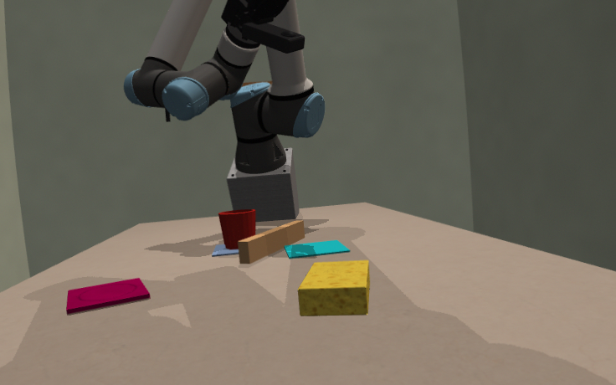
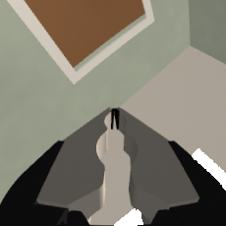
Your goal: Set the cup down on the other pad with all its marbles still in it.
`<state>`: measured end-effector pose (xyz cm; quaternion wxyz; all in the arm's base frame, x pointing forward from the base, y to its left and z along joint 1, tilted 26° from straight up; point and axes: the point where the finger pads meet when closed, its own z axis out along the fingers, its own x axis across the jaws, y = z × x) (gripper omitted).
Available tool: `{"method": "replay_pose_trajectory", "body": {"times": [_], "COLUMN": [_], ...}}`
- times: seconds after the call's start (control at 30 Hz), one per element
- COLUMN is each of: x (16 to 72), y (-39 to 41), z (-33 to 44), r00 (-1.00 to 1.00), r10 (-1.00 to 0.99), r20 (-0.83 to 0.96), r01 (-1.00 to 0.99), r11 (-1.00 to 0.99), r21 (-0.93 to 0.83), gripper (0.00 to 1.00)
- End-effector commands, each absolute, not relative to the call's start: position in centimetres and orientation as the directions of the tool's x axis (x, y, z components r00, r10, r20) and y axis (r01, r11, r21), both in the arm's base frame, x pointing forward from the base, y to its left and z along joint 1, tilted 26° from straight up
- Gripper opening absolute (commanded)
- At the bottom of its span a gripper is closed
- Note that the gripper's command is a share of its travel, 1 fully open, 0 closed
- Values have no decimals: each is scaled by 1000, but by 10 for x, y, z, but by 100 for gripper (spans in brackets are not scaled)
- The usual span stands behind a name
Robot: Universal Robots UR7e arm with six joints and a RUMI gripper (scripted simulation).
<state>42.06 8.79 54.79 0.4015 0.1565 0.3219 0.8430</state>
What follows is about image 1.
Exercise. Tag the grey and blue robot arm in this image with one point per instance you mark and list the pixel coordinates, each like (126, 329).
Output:
(291, 108)

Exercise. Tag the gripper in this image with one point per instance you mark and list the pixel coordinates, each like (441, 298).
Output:
(257, 11)

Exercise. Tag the yellow sponge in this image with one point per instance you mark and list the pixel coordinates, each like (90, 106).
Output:
(335, 289)

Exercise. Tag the magenta flat rectangular pad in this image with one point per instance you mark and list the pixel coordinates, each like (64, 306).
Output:
(104, 296)

